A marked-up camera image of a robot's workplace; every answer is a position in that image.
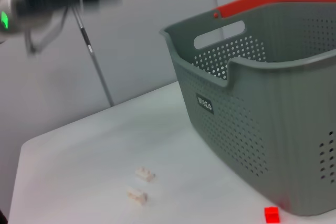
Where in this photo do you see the left gripper cable with plug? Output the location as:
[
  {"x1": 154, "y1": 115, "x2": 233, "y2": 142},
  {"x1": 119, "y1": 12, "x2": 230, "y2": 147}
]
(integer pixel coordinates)
[{"x1": 25, "y1": 6, "x2": 68, "y2": 57}]

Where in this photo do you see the thin grey pole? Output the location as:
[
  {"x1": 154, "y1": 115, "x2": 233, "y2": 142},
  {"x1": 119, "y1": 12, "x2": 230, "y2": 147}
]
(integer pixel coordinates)
[{"x1": 72, "y1": 6, "x2": 116, "y2": 107}]

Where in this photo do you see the white toy brick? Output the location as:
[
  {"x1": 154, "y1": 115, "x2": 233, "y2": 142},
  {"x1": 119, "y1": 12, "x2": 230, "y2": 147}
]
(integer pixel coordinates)
[
  {"x1": 135, "y1": 167, "x2": 157, "y2": 183},
  {"x1": 126, "y1": 186, "x2": 149, "y2": 205}
]

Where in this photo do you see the small red cube brick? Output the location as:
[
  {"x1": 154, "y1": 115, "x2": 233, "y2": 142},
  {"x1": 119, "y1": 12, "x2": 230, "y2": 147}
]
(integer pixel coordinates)
[{"x1": 264, "y1": 207, "x2": 281, "y2": 223}]

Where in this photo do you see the grey-green perforated storage bin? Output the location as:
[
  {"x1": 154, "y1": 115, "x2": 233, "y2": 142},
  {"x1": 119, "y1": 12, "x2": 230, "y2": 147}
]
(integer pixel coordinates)
[{"x1": 159, "y1": 0, "x2": 336, "y2": 217}]

